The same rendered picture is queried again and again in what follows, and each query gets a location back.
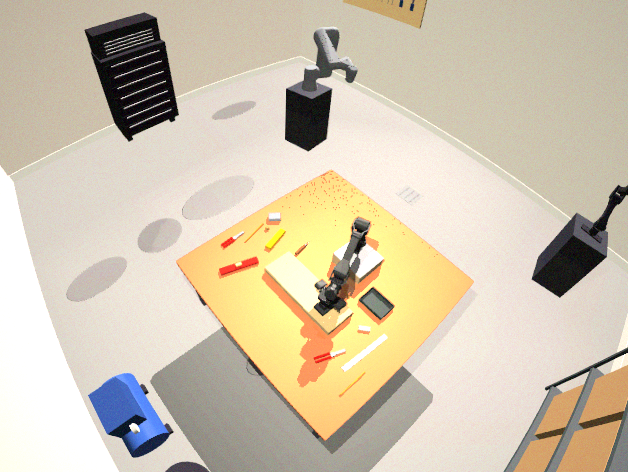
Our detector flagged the red rectangular block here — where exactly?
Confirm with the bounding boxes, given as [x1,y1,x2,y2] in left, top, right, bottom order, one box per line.
[219,257,259,276]

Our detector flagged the white flat bar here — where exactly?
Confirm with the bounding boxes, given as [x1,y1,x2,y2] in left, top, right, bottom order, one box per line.
[341,334,388,372]

